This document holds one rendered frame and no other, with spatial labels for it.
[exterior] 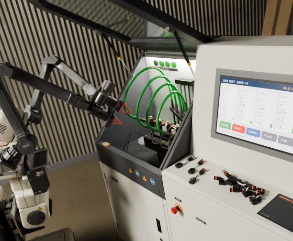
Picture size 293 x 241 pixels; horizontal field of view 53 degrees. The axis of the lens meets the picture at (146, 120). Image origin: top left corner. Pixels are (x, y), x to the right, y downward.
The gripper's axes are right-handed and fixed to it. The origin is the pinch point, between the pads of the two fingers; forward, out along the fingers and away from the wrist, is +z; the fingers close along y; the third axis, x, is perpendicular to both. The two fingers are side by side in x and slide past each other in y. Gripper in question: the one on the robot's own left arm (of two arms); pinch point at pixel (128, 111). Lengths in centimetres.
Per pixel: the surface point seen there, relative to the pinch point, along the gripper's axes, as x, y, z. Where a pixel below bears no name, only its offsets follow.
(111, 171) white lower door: 38, 28, 19
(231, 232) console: 32, -66, 44
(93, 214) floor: 88, 106, 53
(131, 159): 24.1, -2.8, 14.7
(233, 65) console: -35, -55, 16
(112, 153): 26.0, 15.9, 9.3
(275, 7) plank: -198, 86, 128
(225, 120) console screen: -13, -50, 29
